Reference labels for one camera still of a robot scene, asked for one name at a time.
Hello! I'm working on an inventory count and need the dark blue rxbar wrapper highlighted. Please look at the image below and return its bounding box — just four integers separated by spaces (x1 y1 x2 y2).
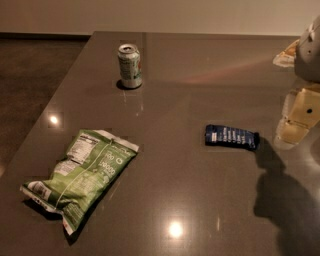
205 124 260 151

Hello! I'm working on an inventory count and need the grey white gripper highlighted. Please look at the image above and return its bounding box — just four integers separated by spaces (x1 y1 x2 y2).
273 16 320 146

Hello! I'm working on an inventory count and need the green soda can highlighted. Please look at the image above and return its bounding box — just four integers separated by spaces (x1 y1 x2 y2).
118 44 142 89

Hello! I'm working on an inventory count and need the green chip bag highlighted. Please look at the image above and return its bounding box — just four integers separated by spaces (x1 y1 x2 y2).
21 130 139 234

